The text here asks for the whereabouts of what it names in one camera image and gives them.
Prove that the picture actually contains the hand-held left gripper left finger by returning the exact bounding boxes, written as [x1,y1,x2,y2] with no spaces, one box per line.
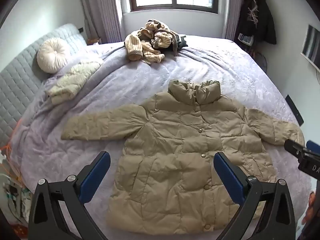
[28,151,111,240]

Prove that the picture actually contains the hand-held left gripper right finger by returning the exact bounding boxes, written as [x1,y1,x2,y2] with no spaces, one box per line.
[213,151,297,240]

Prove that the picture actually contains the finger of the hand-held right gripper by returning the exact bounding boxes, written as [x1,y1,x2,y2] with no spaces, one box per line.
[306,140,320,154]
[284,139,310,158]

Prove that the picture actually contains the khaki puffer jacket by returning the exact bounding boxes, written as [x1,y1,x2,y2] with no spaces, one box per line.
[61,79,306,235]

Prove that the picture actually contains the person's right hand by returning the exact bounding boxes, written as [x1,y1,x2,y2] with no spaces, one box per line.
[302,191,317,227]

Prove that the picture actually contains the black flat item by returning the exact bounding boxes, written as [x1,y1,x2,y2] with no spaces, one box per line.
[285,94,304,126]

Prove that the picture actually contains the floor clutter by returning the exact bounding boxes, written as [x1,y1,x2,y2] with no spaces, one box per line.
[2,175,33,224]

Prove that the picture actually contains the purple bed blanket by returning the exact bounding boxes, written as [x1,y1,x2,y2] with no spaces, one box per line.
[15,35,313,240]

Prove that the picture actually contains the cream quilted garment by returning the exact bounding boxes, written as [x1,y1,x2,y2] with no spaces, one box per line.
[46,61,104,105]

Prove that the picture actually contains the grey quilted headboard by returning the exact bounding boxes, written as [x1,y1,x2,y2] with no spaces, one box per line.
[0,24,88,150]

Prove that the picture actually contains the round cream pillow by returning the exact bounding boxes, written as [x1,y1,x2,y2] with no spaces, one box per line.
[37,37,70,74]

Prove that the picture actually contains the hanging dark coat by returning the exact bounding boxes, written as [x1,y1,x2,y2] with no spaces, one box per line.
[236,0,277,53]

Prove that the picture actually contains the dark garment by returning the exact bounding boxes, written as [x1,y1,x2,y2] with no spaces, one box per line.
[172,34,188,55]

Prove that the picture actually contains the beige striped sweater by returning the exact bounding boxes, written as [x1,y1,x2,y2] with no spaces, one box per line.
[124,19,178,65]

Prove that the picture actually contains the light purple curtain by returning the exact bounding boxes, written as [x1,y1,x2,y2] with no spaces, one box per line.
[79,0,125,46]
[222,0,243,42]

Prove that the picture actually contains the orange cables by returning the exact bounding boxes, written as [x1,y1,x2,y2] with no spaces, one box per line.
[0,120,25,188]

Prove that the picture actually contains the wall screen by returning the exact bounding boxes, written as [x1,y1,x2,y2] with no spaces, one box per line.
[301,24,320,68]

